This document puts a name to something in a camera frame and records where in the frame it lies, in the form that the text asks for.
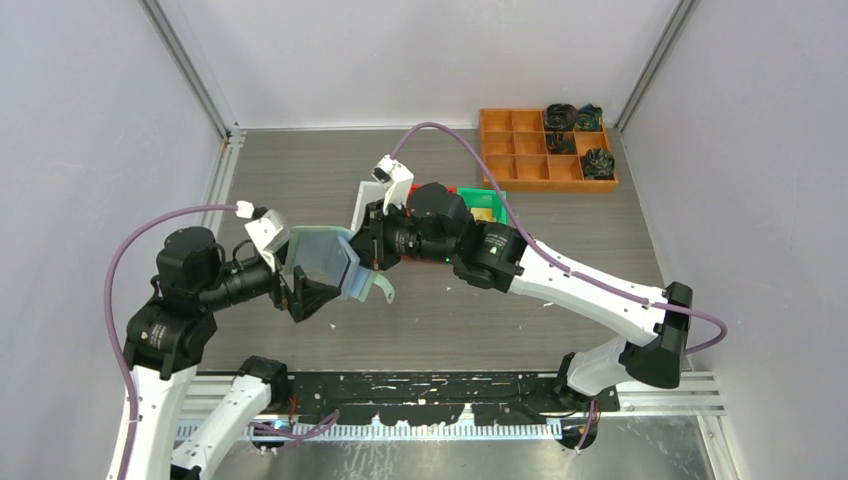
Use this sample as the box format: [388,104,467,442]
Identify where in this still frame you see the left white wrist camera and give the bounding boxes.
[235,200,291,272]

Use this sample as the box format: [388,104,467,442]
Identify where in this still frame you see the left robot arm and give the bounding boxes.
[108,226,341,479]

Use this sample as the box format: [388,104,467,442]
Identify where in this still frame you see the green rolled cloth top-right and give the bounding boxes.
[573,104,604,132]

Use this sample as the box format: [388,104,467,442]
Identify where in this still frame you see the wooden compartment tray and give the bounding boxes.
[478,108,625,193]

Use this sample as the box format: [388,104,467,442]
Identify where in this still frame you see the dark rolled cloth top-left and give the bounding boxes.
[543,103,579,132]

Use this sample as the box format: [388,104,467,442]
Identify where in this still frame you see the green rolled cloth bottom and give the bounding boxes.
[580,148,615,180]

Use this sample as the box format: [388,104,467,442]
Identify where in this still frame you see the green card holder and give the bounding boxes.
[283,226,396,304]

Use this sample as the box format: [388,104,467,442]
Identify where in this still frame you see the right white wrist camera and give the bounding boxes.
[371,155,414,215]

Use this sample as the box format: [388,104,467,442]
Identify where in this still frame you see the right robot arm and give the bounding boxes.
[350,182,692,411]

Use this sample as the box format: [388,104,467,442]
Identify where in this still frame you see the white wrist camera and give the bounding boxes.
[235,200,291,272]
[371,155,414,215]

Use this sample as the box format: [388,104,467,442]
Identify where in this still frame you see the gold cards stack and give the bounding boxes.
[470,207,496,222]

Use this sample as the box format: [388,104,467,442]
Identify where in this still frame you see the green plastic bin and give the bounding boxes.
[457,187,509,224]

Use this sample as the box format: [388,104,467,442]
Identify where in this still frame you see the white plastic bin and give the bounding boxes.
[350,181,385,232]

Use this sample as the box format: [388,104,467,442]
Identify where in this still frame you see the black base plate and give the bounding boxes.
[263,371,589,427]

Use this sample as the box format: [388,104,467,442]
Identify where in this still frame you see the red plastic bin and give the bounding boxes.
[407,182,458,263]

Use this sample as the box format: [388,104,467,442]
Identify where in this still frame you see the dark rolled cloth middle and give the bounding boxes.
[545,131,577,155]

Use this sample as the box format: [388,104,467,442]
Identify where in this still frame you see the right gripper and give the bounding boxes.
[339,198,456,272]

